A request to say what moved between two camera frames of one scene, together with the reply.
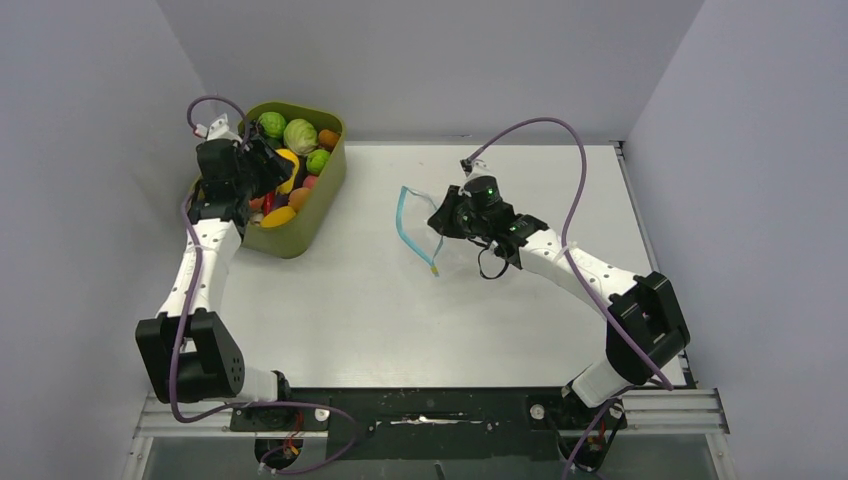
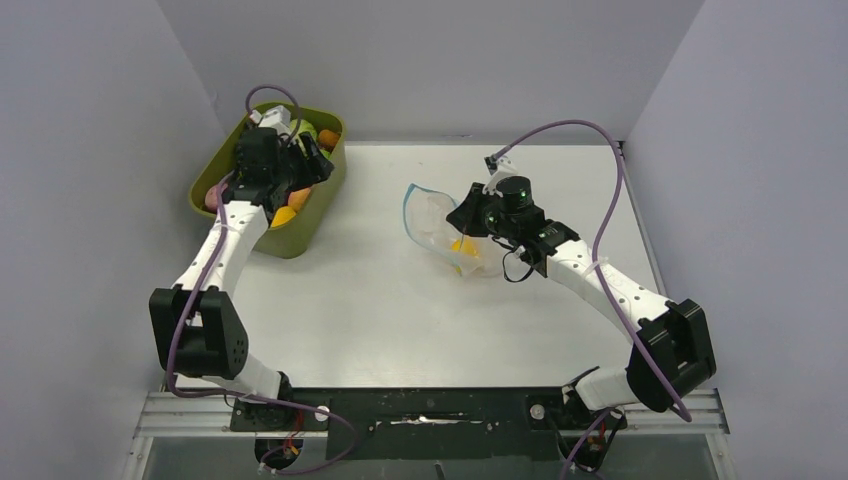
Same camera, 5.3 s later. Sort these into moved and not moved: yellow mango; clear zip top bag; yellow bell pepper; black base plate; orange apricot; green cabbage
Moved: clear zip top bag; yellow bell pepper
Not moved: orange apricot; yellow mango; black base plate; green cabbage
